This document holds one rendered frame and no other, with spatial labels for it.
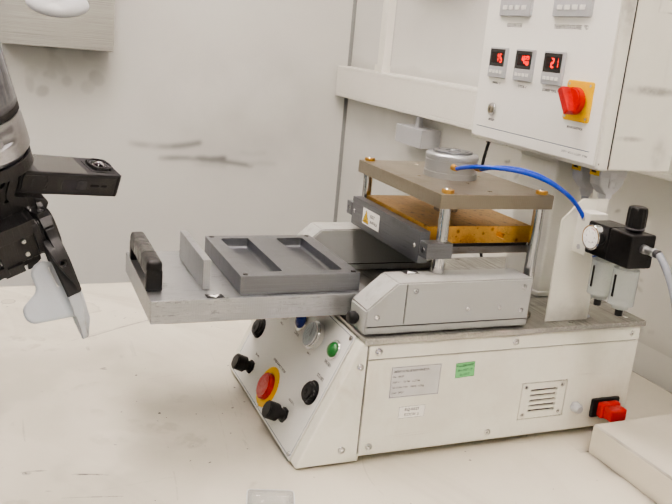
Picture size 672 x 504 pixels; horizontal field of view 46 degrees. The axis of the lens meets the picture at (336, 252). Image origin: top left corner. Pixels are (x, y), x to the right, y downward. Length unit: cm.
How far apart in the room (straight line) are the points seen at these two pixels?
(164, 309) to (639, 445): 66
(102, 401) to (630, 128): 84
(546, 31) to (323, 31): 152
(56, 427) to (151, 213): 152
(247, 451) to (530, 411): 41
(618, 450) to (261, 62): 181
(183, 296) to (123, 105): 159
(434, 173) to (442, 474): 42
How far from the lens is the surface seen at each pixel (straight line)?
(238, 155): 263
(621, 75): 113
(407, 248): 109
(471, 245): 112
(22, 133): 79
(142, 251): 104
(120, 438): 112
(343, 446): 106
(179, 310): 98
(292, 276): 101
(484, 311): 109
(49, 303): 85
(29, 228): 83
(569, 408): 124
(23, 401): 124
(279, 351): 119
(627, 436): 120
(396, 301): 101
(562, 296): 117
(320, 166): 273
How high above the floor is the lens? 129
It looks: 15 degrees down
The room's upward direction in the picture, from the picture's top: 5 degrees clockwise
